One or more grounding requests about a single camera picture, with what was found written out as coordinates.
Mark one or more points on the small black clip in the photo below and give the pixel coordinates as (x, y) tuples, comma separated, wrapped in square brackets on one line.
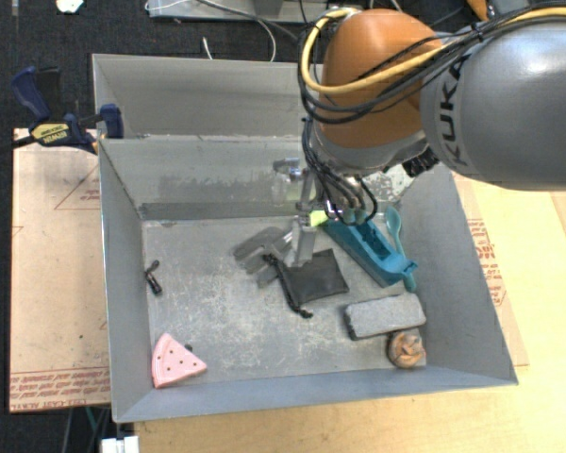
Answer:
[(153, 279)]

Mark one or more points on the black cylinder on white bracket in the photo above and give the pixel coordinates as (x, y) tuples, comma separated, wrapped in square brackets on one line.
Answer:
[(421, 163)]

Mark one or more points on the brown toy pastry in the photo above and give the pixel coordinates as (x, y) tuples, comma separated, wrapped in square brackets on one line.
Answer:
[(406, 349)]

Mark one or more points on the brown cardboard board, red print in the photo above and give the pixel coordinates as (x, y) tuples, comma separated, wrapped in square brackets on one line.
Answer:
[(56, 272)]

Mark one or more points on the teal plastic spoon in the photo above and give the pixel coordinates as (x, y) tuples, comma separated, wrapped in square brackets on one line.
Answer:
[(395, 224)]

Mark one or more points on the pink toy watermelon slice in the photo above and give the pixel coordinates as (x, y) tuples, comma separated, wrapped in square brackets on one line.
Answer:
[(173, 362)]

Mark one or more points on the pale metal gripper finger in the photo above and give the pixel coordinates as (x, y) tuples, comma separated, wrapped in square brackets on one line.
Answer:
[(304, 246), (285, 242)]

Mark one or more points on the grey slotted metal piece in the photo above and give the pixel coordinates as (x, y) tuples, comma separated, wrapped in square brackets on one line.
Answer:
[(257, 255)]

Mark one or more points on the grey metal bin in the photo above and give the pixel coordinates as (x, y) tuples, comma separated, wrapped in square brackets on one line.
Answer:
[(226, 309)]

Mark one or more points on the grey sponge block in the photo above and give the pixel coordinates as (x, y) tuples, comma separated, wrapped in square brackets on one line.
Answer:
[(385, 316)]

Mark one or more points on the blue plastic box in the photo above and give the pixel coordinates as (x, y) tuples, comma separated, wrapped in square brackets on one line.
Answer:
[(372, 248)]

